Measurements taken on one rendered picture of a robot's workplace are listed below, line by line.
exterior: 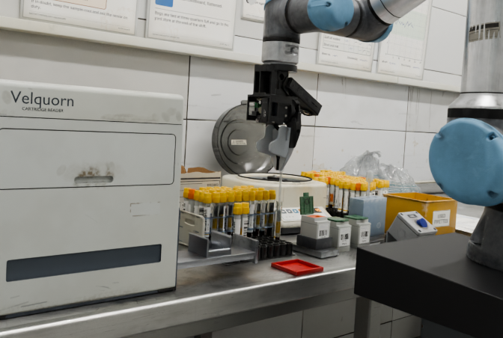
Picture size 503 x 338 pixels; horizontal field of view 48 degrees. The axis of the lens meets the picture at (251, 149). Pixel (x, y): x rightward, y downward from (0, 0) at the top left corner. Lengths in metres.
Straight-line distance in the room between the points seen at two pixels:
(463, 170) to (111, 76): 0.98
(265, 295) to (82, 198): 0.35
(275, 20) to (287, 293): 0.51
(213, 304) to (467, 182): 0.41
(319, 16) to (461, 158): 0.39
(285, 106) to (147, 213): 0.40
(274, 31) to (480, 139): 0.50
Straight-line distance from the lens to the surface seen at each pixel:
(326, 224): 1.17
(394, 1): 1.10
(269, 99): 1.08
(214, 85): 1.66
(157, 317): 0.84
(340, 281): 1.08
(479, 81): 0.81
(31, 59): 1.43
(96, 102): 0.79
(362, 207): 1.32
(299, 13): 1.06
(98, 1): 1.50
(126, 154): 0.81
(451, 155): 0.80
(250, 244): 0.99
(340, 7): 1.04
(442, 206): 1.45
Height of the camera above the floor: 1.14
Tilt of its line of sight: 3 degrees down
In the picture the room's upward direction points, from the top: 3 degrees clockwise
